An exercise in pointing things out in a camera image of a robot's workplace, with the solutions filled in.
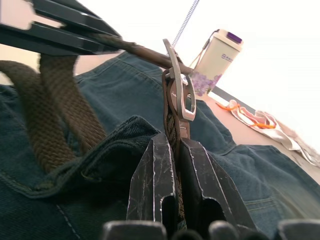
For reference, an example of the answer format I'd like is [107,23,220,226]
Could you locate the white floral cup, purple lid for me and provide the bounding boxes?
[191,28,245,97]

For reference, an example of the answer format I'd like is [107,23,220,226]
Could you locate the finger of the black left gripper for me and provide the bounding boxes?
[0,21,119,57]
[31,0,121,37]

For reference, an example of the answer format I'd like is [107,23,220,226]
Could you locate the pink and white cloth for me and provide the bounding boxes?
[228,99,320,167]

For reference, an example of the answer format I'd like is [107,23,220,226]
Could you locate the blue denim shorts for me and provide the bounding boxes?
[0,51,320,240]

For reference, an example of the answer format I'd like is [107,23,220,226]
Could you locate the coiled white cable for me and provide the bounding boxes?
[171,0,201,49]

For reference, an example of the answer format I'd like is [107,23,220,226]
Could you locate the brown braided belt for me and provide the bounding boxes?
[0,33,197,226]

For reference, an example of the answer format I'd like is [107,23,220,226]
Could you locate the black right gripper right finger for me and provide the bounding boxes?
[179,137,257,231]

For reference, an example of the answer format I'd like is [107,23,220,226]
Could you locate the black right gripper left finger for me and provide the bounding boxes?
[126,132,178,226]

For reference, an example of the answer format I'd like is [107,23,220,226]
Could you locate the orange ribbon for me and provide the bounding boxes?
[216,101,276,130]

